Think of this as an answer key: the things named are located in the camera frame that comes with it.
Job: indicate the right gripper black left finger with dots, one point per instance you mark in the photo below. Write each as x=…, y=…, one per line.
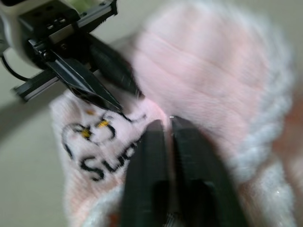
x=146, y=170

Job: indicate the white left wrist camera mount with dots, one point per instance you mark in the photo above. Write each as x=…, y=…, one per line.
x=10, y=26

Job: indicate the beige towel with white trim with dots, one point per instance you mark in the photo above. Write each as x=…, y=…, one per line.
x=293, y=142

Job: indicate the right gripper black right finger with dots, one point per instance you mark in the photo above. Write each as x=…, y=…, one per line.
x=201, y=170

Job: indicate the pink towel with white trim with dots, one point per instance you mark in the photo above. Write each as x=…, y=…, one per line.
x=201, y=71

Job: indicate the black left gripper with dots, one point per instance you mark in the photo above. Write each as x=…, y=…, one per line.
x=54, y=26

